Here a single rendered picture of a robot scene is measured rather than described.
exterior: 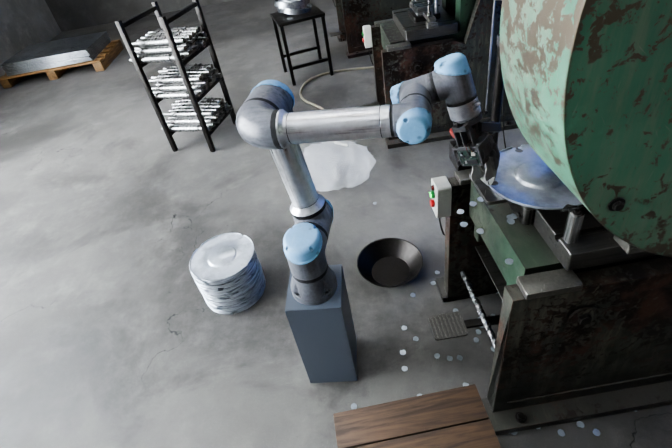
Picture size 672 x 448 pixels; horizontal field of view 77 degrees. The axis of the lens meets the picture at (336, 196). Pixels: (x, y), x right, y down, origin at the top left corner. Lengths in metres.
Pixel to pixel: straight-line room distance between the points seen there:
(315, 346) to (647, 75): 1.25
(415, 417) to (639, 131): 0.91
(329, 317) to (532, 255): 0.63
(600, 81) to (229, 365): 1.66
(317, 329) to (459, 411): 0.49
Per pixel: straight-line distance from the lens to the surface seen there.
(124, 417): 1.99
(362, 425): 1.29
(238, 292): 1.96
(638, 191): 0.71
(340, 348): 1.55
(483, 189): 1.21
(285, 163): 1.22
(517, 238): 1.28
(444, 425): 1.28
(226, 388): 1.85
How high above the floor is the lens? 1.53
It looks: 38 degrees down
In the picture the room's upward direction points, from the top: 10 degrees counter-clockwise
